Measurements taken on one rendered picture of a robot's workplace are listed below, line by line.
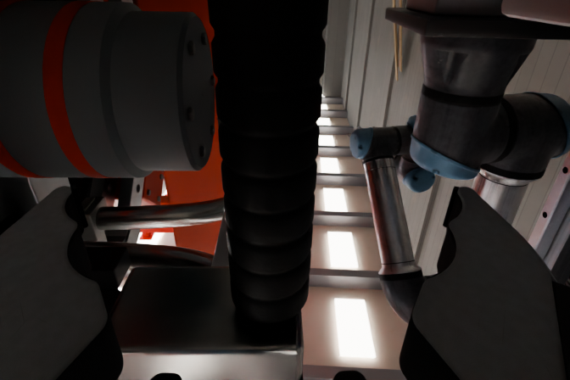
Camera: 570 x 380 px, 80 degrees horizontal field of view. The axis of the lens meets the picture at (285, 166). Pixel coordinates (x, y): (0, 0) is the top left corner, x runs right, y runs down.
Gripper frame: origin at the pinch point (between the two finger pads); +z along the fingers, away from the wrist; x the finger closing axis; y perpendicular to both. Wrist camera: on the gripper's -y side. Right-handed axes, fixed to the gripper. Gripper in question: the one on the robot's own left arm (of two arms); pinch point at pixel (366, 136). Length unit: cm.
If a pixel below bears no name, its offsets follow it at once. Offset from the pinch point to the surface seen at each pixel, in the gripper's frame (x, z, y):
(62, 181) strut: 70, -69, 20
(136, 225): 63, -70, 15
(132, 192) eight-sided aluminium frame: 66, -57, 11
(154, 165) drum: 60, -78, 26
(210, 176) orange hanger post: 54, -25, -4
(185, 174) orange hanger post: 60, -24, -4
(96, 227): 68, -70, 14
